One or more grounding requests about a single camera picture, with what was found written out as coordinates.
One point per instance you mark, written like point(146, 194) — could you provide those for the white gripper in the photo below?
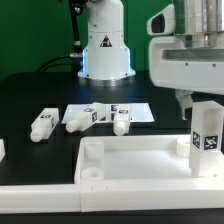
point(172, 65)

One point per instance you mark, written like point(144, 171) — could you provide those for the white desk top tray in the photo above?
point(144, 158)

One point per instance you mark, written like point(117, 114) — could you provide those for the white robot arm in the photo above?
point(106, 58)

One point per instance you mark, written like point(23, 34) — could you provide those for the white marker paper sheet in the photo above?
point(140, 112)

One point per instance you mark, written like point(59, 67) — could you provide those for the black pole behind robot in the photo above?
point(76, 8)

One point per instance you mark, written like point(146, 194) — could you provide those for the white block left edge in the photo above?
point(2, 149)

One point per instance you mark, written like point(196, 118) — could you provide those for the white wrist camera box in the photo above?
point(163, 23)

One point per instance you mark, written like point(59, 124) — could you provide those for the white front guide rail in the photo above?
point(118, 196)

